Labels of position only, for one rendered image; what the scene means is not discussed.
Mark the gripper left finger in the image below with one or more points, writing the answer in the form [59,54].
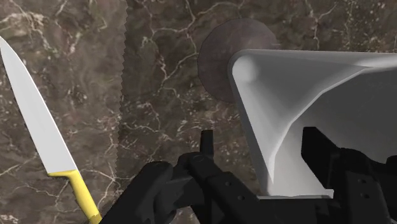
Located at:
[214,192]

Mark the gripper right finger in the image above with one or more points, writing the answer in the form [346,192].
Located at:
[356,186]

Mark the white square tray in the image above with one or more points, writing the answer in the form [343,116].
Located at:
[325,93]

